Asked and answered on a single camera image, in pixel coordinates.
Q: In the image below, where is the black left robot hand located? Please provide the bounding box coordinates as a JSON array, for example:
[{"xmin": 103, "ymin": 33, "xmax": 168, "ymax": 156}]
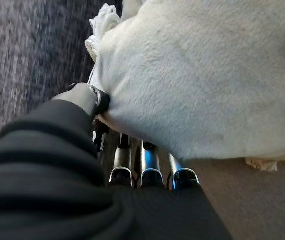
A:
[{"xmin": 0, "ymin": 82, "xmax": 234, "ymax": 240}]

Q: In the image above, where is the white fringed cushion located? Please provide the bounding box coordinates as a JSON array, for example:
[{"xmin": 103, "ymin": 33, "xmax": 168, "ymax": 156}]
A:
[{"xmin": 84, "ymin": 0, "xmax": 285, "ymax": 173}]

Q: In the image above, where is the grey fabric armchair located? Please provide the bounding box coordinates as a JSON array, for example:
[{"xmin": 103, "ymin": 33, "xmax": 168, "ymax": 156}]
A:
[{"xmin": 0, "ymin": 0, "xmax": 124, "ymax": 149}]

